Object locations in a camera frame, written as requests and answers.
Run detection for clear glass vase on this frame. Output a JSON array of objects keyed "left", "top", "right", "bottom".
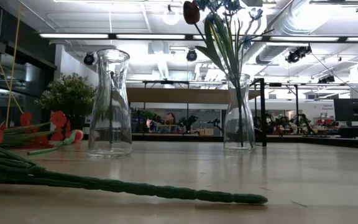
[
  {"left": 87, "top": 49, "right": 133, "bottom": 158},
  {"left": 223, "top": 73, "right": 257, "bottom": 152}
]

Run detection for red flower sprig thick stem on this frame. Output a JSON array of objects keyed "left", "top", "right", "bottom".
[{"left": 0, "top": 86, "right": 269, "bottom": 205}]

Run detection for orange artificial tulip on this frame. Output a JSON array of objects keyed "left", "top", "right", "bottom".
[{"left": 26, "top": 129, "right": 85, "bottom": 156}]

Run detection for blue artificial flower bunch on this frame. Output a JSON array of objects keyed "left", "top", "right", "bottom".
[{"left": 197, "top": 0, "right": 275, "bottom": 147}]

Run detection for wooden shelf black legs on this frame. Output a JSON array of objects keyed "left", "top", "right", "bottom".
[{"left": 109, "top": 77, "right": 267, "bottom": 147}]

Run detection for white globe ceiling lamp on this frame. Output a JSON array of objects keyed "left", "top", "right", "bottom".
[{"left": 162, "top": 8, "right": 181, "bottom": 26}]

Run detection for potted plant white blossoms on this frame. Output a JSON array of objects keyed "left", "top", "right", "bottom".
[{"left": 35, "top": 73, "right": 98, "bottom": 131}]

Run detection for black track light cluster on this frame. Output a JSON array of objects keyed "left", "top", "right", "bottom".
[
  {"left": 318, "top": 74, "right": 336, "bottom": 84},
  {"left": 285, "top": 45, "right": 313, "bottom": 64}
]

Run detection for black computer monitor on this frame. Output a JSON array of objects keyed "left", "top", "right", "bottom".
[{"left": 333, "top": 98, "right": 358, "bottom": 123}]

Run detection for background black rig frame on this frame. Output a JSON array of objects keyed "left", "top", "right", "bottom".
[{"left": 141, "top": 80, "right": 191, "bottom": 119}]

